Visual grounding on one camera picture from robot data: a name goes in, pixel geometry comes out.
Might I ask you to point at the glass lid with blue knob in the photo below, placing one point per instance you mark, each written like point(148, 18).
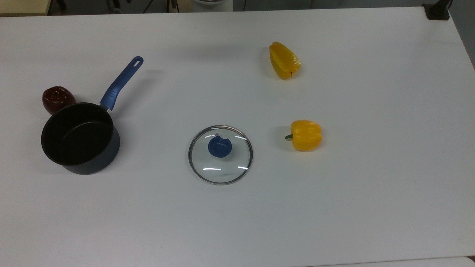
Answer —
point(222, 168)

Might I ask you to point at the whole yellow bell pepper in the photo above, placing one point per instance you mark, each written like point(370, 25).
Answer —
point(306, 135)

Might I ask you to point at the yellow star fruit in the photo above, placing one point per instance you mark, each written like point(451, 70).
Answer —
point(284, 61)

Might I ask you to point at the dark red apple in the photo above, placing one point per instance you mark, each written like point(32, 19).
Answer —
point(55, 98)

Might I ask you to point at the black table clamp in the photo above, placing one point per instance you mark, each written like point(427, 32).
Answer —
point(437, 11)

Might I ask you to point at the light wooden board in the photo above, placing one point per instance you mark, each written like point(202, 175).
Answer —
point(22, 6)

